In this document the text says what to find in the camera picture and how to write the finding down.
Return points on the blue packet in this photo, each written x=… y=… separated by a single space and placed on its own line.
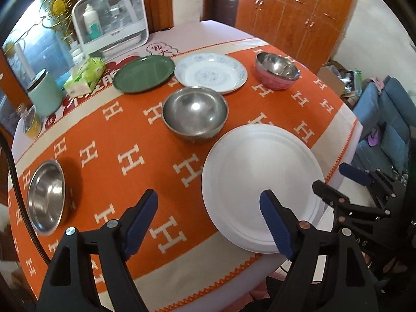
x=62 y=83

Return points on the pink steel bowl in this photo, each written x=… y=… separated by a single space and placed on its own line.
x=269 y=83

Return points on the blue sofa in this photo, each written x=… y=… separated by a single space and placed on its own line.
x=390 y=104

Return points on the wooden glass partition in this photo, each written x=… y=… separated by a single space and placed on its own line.
x=159 y=0

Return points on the small white jar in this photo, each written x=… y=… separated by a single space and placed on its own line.
x=77 y=55

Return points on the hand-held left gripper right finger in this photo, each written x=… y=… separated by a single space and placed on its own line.
x=276 y=224

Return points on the white sterilizer cabinet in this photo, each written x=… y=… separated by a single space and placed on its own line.
x=130 y=39

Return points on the white patterned plate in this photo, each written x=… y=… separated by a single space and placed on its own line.
x=211 y=71

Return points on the white teal bottle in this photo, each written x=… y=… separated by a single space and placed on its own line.
x=91 y=19

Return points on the large white plate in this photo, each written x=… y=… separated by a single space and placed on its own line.
x=253 y=169

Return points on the green tissue pack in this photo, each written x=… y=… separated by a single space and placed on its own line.
x=84 y=76

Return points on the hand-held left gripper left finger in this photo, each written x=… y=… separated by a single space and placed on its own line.
x=143 y=224

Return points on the glass jar yellow contents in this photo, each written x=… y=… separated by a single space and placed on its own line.
x=32 y=126

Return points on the cardboard box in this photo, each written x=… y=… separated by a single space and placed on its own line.
x=331 y=78

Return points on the orange wooden cabinet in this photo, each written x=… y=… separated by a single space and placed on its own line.
x=292 y=16

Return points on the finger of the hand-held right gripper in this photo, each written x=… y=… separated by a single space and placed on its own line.
x=354 y=174
x=326 y=193

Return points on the round steel bowl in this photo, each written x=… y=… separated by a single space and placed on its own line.
x=191 y=110

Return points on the green plate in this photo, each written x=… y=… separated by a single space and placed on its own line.
x=143 y=73

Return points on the wide steel bowl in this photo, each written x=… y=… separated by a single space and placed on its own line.
x=44 y=198

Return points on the mint green canister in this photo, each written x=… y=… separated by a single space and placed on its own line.
x=45 y=99

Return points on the golden metal ornament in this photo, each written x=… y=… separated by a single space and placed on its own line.
x=58 y=5

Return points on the orange patterned blanket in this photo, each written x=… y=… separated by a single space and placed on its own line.
x=113 y=130

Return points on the dark wooden door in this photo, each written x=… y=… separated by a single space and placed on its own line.
x=227 y=0

